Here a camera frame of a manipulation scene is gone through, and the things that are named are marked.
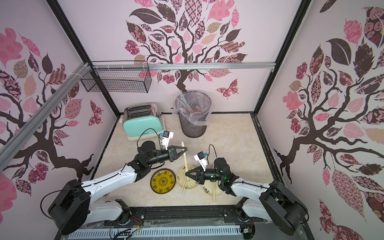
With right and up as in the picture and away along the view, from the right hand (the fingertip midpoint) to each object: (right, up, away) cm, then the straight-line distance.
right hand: (187, 173), depth 74 cm
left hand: (0, +10, -1) cm, 10 cm away
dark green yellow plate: (-15, -8, +12) cm, 21 cm away
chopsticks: (-1, +5, -1) cm, 5 cm away
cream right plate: (+11, -11, +9) cm, 18 cm away
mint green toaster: (-30, +27, +19) cm, 45 cm away
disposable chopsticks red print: (+14, -12, +6) cm, 19 cm away
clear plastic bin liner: (+4, +39, +32) cm, 51 cm away
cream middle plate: (-5, -6, +12) cm, 14 cm away
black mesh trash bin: (0, +21, +25) cm, 33 cm away
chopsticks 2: (-1, -3, 0) cm, 4 cm away
